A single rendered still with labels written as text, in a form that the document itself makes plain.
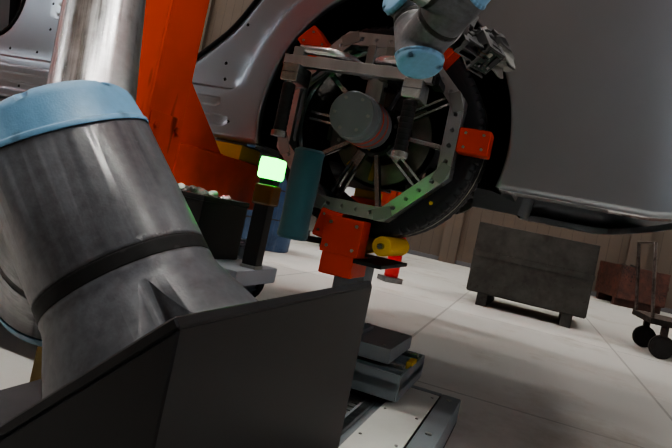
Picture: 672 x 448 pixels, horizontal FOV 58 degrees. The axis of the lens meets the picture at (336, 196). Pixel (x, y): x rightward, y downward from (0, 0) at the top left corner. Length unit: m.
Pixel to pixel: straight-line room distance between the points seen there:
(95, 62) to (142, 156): 0.31
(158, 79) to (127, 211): 1.13
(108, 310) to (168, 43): 1.22
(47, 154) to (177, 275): 0.14
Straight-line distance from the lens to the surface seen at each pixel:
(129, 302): 0.46
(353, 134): 1.63
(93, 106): 0.54
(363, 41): 1.85
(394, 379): 1.77
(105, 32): 0.86
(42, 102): 0.55
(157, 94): 1.61
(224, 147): 2.06
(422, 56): 1.15
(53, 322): 0.50
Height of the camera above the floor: 0.60
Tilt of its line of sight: 1 degrees up
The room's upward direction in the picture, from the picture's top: 12 degrees clockwise
